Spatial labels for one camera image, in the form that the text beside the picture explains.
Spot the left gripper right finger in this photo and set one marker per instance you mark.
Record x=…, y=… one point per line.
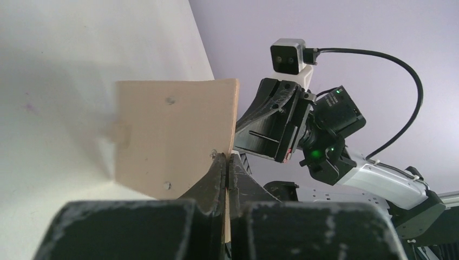
x=246, y=195

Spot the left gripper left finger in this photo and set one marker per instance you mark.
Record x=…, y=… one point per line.
x=209, y=191

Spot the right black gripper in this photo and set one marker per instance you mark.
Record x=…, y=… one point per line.
x=275, y=122

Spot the beige leather card holder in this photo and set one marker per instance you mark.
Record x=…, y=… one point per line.
x=166, y=133

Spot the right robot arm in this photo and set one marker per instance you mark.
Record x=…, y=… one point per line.
x=417, y=212

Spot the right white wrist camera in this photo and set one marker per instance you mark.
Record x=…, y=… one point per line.
x=293, y=61

